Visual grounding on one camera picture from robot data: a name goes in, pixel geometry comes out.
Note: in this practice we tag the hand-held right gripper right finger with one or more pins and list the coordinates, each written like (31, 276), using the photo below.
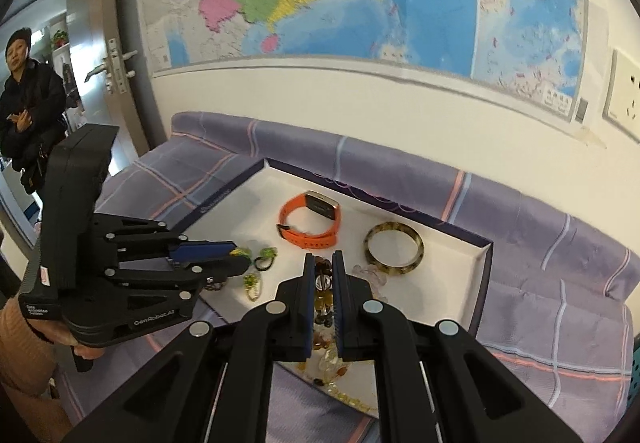
(339, 303)

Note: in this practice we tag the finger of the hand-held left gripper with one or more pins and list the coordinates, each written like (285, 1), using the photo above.
(200, 252)
(220, 268)

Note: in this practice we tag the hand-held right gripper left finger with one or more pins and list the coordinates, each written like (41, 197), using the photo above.
(311, 303)

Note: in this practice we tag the dark blue white-lined tray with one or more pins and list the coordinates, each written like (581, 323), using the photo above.
(280, 193)

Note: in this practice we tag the person's left forearm tan sleeve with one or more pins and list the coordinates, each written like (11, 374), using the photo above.
(20, 363)

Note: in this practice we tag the person's left hand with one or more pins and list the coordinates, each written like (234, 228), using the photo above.
(85, 352)

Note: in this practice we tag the small beaded trinket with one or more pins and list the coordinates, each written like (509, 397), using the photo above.
(215, 284)

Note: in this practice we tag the tortoiseshell bangle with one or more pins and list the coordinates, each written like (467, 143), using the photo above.
(370, 253)

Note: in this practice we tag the potted plant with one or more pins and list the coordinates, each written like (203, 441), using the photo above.
(60, 39)

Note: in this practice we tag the teal perforated basket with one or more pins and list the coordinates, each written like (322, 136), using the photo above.
(636, 368)

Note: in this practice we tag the white wall socket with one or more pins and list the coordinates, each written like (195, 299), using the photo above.
(625, 93)

